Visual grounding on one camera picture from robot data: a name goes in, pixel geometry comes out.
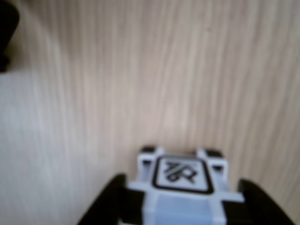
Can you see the white cube with crossed symbol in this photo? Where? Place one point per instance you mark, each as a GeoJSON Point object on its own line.
{"type": "Point", "coordinates": [182, 175]}

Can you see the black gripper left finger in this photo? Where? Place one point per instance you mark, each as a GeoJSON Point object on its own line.
{"type": "Point", "coordinates": [105, 206]}

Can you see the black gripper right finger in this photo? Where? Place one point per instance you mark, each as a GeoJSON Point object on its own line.
{"type": "Point", "coordinates": [264, 208]}

